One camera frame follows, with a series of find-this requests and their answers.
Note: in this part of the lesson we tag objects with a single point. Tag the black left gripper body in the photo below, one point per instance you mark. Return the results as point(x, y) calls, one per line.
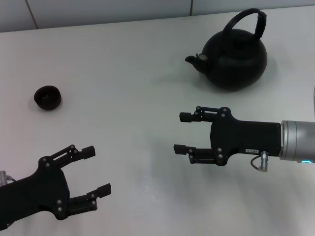
point(37, 191)

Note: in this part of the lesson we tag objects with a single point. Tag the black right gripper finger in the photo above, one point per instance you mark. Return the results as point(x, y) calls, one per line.
point(204, 115)
point(199, 155)

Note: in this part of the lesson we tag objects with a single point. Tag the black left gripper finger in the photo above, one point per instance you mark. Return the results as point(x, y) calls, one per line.
point(69, 155)
point(83, 204)

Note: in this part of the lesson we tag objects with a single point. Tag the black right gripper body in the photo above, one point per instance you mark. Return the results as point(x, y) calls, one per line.
point(243, 136)

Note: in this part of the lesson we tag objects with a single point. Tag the small black teacup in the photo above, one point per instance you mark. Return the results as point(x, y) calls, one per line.
point(48, 103)

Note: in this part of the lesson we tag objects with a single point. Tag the black round teapot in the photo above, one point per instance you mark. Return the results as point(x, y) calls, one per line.
point(236, 61)

